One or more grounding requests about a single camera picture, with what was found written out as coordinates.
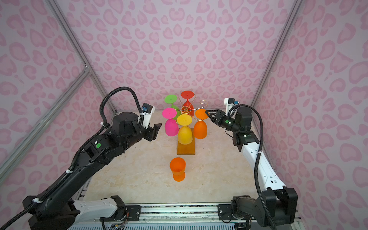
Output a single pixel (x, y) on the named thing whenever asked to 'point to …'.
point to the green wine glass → (171, 99)
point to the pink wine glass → (171, 127)
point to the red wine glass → (188, 108)
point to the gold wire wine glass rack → (188, 149)
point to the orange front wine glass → (200, 128)
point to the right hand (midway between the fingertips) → (208, 112)
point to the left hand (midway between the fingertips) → (155, 118)
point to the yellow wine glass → (185, 136)
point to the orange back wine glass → (178, 166)
